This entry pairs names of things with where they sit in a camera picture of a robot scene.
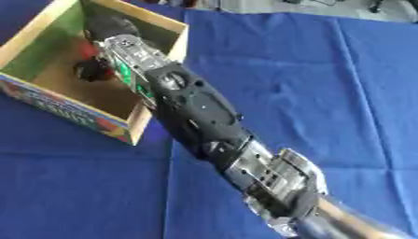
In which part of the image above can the red toy object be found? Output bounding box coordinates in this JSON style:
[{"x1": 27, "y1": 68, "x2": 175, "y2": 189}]
[{"x1": 77, "y1": 40, "x2": 117, "y2": 78}]

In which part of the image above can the tan cardboard box green inside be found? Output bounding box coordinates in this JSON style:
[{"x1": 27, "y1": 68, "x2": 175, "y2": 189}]
[{"x1": 0, "y1": 0, "x2": 191, "y2": 147}]

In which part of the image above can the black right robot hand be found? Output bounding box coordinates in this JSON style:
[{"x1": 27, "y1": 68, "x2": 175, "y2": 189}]
[{"x1": 72, "y1": 13, "x2": 144, "y2": 83}]

